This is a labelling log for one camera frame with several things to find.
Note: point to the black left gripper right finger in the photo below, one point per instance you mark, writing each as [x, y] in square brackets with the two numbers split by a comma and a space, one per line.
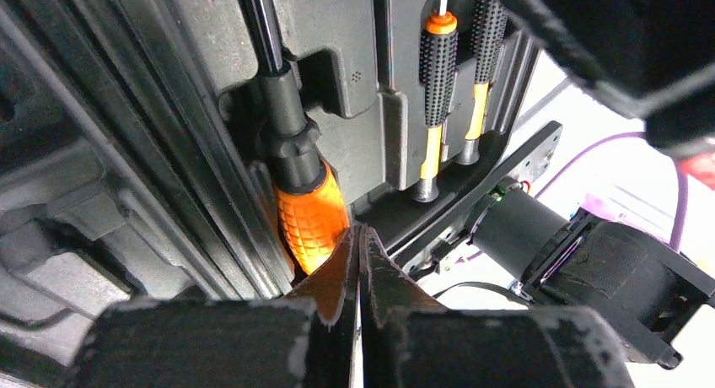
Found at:
[411, 340]

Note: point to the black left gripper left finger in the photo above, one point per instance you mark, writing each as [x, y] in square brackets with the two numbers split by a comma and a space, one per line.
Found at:
[302, 339]

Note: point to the large orange handle screwdriver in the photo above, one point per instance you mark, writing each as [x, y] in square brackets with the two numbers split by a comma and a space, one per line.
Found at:
[310, 206]

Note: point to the thin orange black screwdriver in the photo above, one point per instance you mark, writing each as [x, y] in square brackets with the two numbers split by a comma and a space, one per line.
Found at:
[437, 64]

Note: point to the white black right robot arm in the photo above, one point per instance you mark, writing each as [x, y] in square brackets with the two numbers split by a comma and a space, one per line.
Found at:
[646, 59]

